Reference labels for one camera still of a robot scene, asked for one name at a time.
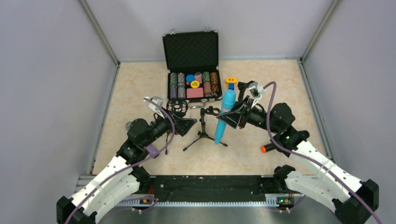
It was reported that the blue microphone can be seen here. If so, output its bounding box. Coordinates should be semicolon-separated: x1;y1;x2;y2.
214;89;236;144

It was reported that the black tripod stand with clip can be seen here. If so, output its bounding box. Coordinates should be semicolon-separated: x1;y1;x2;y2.
183;106;220;152

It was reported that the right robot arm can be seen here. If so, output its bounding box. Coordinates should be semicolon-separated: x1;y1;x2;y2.
215;96;379;224

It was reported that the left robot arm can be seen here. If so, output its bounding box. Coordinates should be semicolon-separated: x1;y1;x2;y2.
56;109;197;224

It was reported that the black round base stand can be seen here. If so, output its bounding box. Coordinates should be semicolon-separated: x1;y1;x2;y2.
237;81;253;102

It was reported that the purple glitter microphone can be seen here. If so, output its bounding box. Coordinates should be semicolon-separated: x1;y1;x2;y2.
125;121;160;159

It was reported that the yellow and blue toy block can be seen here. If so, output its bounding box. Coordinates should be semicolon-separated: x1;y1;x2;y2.
225;77;238;90

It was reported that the black microphone orange tip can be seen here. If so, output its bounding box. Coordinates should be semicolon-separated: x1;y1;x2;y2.
261;143;277;153

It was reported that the black poker chip case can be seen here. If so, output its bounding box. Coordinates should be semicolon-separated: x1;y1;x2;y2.
162;30;223;103

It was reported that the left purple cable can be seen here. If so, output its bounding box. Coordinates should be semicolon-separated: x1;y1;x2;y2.
63;97;176;224

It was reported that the purple cable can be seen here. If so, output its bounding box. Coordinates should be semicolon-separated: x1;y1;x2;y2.
263;81;382;224
63;97;176;224

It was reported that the black shock mount tripod stand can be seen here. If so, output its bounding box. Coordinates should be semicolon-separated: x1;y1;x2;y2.
166;98;188;135

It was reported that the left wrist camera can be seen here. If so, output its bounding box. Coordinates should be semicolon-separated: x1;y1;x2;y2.
149;96;165;118

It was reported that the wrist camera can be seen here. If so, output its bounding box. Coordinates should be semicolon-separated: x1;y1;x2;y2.
149;96;165;118
248;81;266;107

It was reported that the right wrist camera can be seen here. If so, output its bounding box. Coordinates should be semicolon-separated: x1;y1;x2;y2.
248;81;266;107

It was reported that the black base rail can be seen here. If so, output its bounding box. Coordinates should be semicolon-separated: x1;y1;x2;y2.
76;175;329;208

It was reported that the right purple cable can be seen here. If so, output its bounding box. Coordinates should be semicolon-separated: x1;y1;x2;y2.
263;81;382;224

